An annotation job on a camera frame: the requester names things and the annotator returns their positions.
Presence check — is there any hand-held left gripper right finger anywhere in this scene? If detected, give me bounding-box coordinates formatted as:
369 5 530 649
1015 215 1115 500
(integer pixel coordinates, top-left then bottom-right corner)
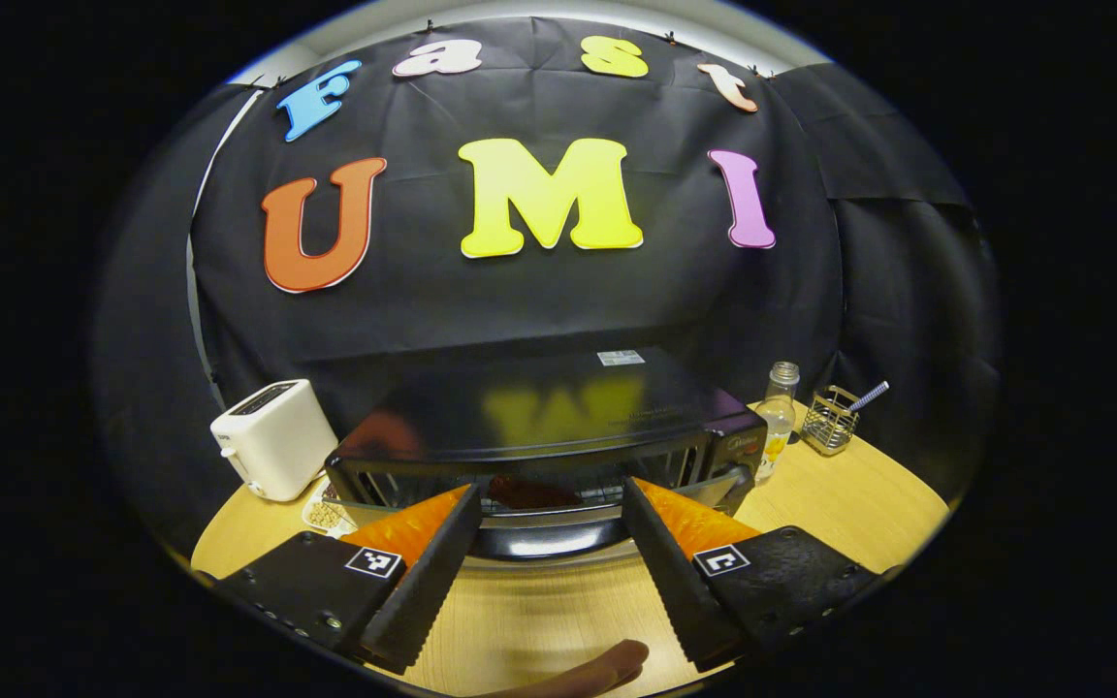
621 476 880 673

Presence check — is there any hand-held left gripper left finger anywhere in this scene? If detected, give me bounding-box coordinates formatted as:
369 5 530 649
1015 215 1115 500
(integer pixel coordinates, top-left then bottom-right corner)
214 483 485 676

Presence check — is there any black electric oven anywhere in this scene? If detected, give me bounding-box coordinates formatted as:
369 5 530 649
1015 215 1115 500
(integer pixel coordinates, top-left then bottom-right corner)
324 346 770 563

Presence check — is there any small white dish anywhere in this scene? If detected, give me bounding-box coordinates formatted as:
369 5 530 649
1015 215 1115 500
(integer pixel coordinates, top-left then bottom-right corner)
302 475 359 540

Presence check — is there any clear glass bottle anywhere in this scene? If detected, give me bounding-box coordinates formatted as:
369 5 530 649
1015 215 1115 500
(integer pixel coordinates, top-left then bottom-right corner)
755 362 802 485

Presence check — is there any white toaster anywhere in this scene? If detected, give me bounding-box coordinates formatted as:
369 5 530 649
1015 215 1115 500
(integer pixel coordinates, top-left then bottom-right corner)
209 379 339 502

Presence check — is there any wire mesh holder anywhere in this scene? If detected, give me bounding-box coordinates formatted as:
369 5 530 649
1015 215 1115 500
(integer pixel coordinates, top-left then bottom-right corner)
801 386 861 457

